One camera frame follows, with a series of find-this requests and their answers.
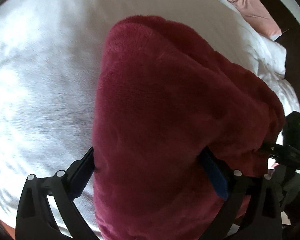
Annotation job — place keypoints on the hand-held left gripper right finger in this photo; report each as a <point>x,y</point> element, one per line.
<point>215,175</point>

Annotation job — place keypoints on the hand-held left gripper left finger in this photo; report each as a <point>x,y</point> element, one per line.
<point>86,170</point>

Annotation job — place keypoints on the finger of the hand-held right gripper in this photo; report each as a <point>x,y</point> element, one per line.
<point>272,149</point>

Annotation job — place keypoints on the dark red fleece blanket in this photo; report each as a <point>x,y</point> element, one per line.
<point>165,92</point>

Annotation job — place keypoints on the person's dark trousers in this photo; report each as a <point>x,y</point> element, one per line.
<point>292,192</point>

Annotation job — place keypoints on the white pillow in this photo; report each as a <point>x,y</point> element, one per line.
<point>270,52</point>

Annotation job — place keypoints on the white bed sheet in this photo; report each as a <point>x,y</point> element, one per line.
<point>40,80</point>

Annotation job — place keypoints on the dark wooden headboard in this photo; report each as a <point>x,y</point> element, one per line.
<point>292,30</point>

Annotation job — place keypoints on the pink pillow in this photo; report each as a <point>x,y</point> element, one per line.
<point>255,10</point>

